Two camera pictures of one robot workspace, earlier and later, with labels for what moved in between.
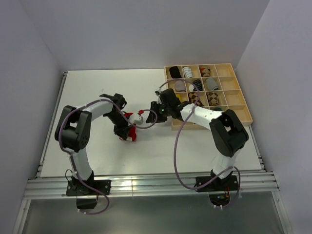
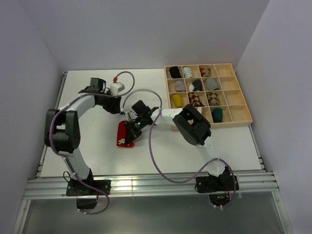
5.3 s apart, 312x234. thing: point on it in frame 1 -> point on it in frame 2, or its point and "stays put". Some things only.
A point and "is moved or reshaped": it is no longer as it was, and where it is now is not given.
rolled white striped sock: [187, 72] stays put
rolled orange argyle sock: [204, 72] stays put
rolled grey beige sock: [180, 86] stays put
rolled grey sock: [211, 84] stays put
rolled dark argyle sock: [213, 99] stays put
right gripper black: [154, 107] -> [132, 133]
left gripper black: [122, 131] -> [115, 107]
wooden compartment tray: [213, 87] stays put
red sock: [132, 135] is moved or reshaped
